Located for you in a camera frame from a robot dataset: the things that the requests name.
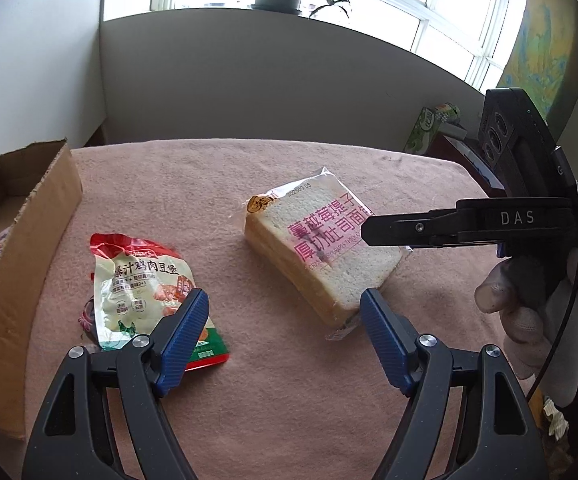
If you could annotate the brown cardboard box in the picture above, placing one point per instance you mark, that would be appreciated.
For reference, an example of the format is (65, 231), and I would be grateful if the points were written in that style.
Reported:
(34, 240)

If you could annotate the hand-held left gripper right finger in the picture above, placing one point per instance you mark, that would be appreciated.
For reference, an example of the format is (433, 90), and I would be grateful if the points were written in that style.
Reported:
(384, 340)

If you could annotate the large chicken burger packet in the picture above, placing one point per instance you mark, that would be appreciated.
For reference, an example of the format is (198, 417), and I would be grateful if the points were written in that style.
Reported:
(129, 280)

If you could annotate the wall map poster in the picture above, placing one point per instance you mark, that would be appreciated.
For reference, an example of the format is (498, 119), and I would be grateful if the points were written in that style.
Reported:
(539, 50)

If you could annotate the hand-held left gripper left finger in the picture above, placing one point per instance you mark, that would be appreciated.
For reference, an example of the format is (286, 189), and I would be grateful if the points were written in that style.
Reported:
(184, 340)

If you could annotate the dark side table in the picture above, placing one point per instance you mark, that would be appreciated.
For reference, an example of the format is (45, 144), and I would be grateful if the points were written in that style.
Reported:
(461, 160)

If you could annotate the green carton box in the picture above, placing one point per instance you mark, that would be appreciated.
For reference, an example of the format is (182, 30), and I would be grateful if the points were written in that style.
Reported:
(421, 132)

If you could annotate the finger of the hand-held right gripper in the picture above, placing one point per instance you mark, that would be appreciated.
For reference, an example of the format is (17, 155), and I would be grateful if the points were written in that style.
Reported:
(399, 230)

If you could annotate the bagged sliced bread loaf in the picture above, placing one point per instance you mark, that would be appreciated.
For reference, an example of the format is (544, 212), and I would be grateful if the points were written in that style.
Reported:
(309, 260)

